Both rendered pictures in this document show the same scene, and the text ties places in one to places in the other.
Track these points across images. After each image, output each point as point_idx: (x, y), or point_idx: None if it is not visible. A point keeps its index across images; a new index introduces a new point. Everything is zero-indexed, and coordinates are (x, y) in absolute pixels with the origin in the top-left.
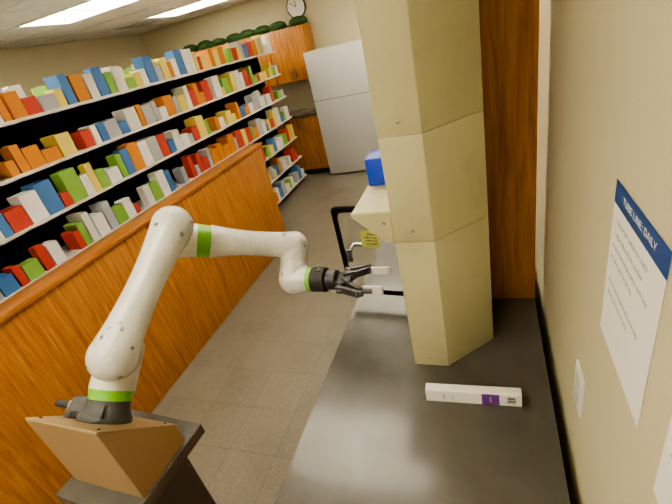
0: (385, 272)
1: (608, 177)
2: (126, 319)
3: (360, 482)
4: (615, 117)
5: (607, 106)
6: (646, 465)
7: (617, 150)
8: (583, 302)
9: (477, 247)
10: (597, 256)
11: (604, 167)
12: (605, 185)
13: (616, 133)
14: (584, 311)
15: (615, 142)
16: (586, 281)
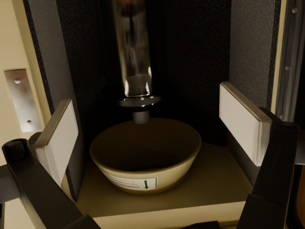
0: (226, 101)
1: (11, 205)
2: None
3: None
4: (17, 227)
5: (32, 226)
6: None
7: (6, 219)
8: (10, 113)
9: None
10: (2, 163)
11: (20, 206)
12: (13, 200)
13: (12, 223)
14: (4, 110)
15: (11, 220)
16: (13, 133)
